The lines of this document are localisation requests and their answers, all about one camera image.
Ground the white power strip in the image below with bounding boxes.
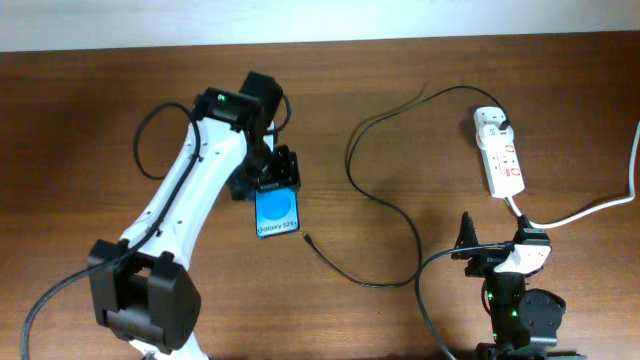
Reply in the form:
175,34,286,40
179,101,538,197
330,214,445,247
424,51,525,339
473,106,525,199

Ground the white power strip cord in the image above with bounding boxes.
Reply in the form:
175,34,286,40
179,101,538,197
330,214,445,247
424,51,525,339
503,119,640,230

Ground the white charger plug adapter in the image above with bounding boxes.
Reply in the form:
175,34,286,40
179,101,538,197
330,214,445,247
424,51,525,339
476,124,514,151

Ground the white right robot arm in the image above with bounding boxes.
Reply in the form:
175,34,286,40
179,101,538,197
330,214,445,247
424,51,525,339
451,212,584,360

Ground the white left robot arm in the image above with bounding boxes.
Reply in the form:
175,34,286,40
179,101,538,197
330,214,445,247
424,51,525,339
88,73,300,359

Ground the blue Galaxy smartphone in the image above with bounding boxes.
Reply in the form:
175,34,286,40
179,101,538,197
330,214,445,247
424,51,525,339
255,188,300,238

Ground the black USB charging cable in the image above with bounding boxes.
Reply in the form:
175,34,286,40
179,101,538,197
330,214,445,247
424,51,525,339
302,85,511,289

